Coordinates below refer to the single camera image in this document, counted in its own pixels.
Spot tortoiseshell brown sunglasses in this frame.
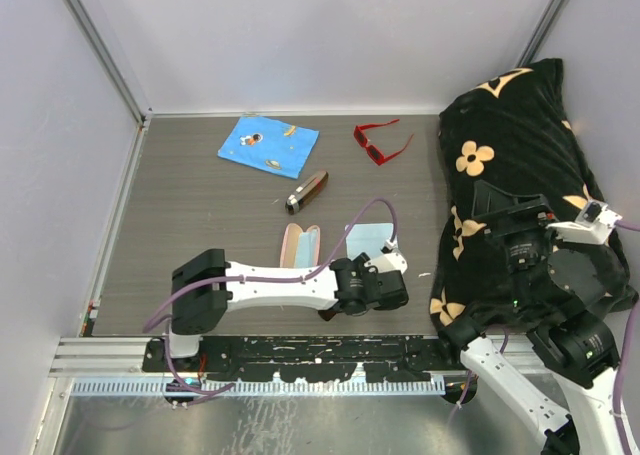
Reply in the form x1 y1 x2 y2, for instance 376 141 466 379
318 310 338 321

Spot pink glasses case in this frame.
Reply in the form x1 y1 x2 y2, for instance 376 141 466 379
279 223 306 268

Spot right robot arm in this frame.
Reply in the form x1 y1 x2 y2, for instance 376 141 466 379
438 181 639 454

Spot red sunglasses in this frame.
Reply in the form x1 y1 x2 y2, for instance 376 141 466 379
353 118 414 166

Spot aluminium front rail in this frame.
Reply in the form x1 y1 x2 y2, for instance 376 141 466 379
50 335 447 399

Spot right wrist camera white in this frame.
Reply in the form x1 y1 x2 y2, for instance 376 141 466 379
548 201 622 245

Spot black floral plush pillow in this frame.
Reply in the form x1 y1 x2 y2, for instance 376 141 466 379
428 57 640 337

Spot brown striped glasses case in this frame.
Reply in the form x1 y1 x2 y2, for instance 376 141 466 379
285 170 329 215

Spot blue cartoon print cloth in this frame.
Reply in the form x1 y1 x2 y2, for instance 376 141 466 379
217 116 319 180

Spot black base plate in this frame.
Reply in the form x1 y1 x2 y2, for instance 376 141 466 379
173 335 465 383

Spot light blue cloth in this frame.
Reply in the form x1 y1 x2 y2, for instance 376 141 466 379
293 225 321 268
345 223 397 259

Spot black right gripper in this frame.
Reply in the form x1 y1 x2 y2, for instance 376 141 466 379
469 176 569 310

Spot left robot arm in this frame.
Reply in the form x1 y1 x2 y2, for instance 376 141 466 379
164 249 409 371

